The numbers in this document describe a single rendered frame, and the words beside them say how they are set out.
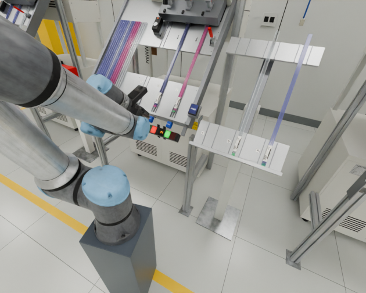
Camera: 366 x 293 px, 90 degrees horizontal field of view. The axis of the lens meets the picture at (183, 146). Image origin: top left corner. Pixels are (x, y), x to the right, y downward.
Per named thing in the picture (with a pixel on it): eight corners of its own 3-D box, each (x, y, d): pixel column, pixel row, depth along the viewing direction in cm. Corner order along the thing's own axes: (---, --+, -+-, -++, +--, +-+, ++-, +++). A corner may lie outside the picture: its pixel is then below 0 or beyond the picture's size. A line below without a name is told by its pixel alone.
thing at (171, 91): (187, 124, 90) (186, 122, 87) (90, 95, 111) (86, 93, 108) (200, 89, 92) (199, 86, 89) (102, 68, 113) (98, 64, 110)
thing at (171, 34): (213, 61, 96) (212, 54, 91) (115, 45, 117) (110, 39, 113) (233, 7, 99) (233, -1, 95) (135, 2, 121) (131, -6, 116)
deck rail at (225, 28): (191, 129, 92) (188, 125, 86) (187, 128, 93) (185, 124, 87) (237, 8, 99) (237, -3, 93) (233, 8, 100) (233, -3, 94)
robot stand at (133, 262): (143, 306, 89) (130, 257, 55) (110, 294, 91) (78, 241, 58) (157, 265, 103) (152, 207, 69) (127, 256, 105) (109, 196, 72)
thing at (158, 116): (187, 128, 93) (184, 123, 86) (92, 99, 114) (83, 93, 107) (189, 125, 93) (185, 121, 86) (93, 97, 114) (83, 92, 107)
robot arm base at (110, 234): (128, 251, 57) (123, 235, 51) (85, 238, 59) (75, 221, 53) (147, 210, 68) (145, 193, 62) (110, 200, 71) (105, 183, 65)
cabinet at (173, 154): (198, 182, 153) (208, 117, 115) (131, 156, 175) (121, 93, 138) (220, 143, 200) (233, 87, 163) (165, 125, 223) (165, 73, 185)
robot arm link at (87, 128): (103, 136, 55) (114, 102, 56) (72, 129, 57) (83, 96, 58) (117, 142, 62) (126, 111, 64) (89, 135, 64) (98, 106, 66)
